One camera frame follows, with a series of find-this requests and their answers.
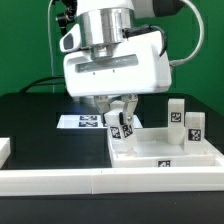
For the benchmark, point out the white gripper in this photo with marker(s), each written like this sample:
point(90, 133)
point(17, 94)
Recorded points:
point(115, 61)

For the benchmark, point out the white square table top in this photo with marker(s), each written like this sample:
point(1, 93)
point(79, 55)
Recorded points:
point(152, 150)

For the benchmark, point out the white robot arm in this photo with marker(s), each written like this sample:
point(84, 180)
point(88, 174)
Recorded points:
point(121, 14)

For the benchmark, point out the white front fence bar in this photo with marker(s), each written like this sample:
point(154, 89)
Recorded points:
point(104, 181)

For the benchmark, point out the white fence bar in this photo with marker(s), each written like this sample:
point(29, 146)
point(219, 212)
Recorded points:
point(4, 150)
point(218, 156)
point(104, 181)

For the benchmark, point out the white right fence bar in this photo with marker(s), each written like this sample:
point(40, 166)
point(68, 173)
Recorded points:
point(218, 156)

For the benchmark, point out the white left fence bar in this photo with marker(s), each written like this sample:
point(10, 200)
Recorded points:
point(4, 150)

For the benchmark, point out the white marker base plate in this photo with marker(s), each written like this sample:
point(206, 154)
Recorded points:
point(84, 122)

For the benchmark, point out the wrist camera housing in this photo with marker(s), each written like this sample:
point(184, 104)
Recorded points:
point(71, 41)

